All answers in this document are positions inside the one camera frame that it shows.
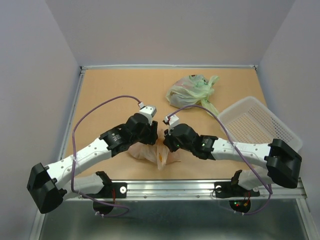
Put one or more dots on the white banana-print plastic bag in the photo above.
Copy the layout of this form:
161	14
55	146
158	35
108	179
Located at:
158	153

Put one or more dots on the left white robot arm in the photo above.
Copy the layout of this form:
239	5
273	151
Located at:
50	185

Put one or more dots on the white plastic mesh basket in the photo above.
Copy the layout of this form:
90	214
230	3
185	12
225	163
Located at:
249	121

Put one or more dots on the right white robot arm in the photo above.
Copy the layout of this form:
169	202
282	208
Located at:
269	163

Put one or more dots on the green tied plastic bag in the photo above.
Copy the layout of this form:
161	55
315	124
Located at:
193	90

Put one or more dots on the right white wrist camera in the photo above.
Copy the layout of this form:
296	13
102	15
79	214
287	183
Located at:
171	121

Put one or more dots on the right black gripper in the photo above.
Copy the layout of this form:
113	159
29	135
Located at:
168	140

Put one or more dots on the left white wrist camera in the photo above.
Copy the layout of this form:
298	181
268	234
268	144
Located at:
149	111

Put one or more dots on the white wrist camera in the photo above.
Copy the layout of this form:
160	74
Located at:
171	121
149	111

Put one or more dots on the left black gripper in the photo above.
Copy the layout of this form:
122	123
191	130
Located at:
152	135

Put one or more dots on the aluminium front rail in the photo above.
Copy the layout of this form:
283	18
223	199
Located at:
193	190

